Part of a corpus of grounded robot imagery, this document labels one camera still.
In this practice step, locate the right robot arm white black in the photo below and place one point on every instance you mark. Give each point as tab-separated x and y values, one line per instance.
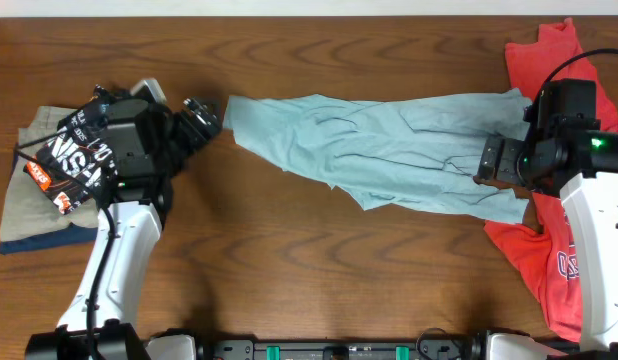
566	155

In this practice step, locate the navy folded garment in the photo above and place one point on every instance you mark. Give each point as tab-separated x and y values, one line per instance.
74	235

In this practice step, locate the red printed t-shirt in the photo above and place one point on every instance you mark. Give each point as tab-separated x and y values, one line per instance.
546	258

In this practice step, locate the black printed folded shirt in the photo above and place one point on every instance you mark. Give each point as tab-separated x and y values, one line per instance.
72	166

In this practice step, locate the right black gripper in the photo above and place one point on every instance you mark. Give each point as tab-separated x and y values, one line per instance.
506	171

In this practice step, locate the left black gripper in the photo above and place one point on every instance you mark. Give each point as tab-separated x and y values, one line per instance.
210	128

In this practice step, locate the beige folded garment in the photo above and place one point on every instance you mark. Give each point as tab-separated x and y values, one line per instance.
27	211

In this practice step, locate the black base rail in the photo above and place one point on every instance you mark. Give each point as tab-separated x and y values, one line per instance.
429	347

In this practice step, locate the light blue t-shirt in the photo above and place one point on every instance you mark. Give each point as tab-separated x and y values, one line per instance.
421	154

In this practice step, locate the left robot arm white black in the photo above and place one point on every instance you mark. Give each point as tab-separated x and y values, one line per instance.
123	152

